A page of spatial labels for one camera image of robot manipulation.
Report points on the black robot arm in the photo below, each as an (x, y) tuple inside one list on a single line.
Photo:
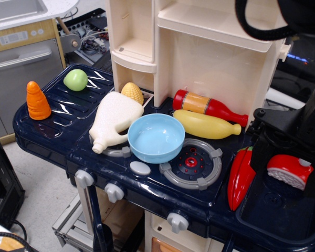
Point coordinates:
[(285, 132)]

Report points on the light blue plastic bowl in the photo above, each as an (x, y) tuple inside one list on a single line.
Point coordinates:
[(156, 138)]

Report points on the orange toy carrot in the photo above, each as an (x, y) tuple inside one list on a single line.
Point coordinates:
[(37, 104)]

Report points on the red toy ketchup bottle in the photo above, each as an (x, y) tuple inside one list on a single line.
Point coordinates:
[(204, 105)]

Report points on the white toy jug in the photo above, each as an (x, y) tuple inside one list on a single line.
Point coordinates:
[(115, 113)]

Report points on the yellow toy mustard bottle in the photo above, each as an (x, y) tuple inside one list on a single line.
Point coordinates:
[(206, 126)]

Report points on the grey oval stove button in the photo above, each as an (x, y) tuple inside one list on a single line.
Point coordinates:
[(140, 168)]

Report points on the yellow toy corn cob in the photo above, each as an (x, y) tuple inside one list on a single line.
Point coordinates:
[(132, 91)]

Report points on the dark blue toy kitchen counter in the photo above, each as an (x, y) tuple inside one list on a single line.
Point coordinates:
[(272, 217)]

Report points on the grey toy stove burner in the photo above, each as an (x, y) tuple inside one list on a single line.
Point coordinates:
[(196, 167)]

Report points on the grey middle stove knob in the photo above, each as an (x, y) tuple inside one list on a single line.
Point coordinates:
[(114, 192)]

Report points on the grey stove knob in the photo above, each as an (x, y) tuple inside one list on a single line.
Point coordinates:
[(84, 179), (177, 222), (114, 192)]

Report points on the cream toy kitchen shelf unit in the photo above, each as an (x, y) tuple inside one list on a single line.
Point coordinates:
[(198, 46)]

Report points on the grey left stove knob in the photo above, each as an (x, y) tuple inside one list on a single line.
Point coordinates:
[(84, 179)]

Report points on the green toy apple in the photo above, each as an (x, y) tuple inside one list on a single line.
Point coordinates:
[(76, 80)]

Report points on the red toy chili pepper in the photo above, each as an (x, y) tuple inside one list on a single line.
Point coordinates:
[(240, 178)]

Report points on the grey right stove knob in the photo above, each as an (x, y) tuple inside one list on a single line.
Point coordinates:
[(177, 222)]

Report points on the wooden toy dishwasher cabinet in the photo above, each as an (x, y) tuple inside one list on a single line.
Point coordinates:
[(30, 50)]

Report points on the black computer case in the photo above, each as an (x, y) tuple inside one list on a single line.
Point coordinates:
[(11, 191)]

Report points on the aluminium frame rail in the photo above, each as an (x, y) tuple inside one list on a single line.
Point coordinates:
[(71, 228)]

